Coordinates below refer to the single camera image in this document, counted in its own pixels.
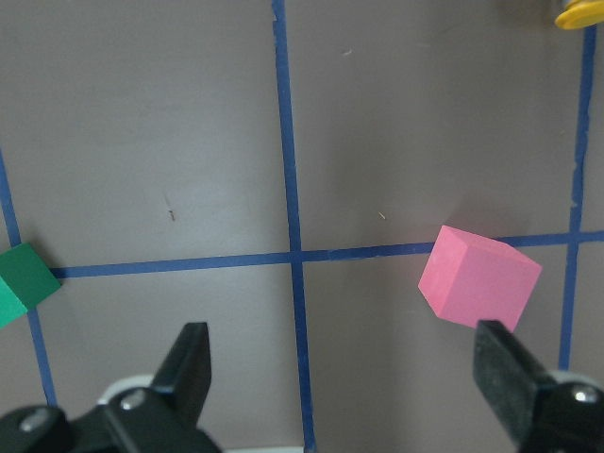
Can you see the pink foam cube centre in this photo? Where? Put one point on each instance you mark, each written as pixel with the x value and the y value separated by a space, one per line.
pixel 469 278

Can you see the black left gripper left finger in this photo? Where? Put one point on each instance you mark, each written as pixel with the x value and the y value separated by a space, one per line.
pixel 184 377

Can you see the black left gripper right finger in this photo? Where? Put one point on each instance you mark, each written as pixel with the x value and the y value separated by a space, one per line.
pixel 510 379

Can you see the green foam cube near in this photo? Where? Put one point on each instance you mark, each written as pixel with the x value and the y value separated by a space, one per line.
pixel 25 282

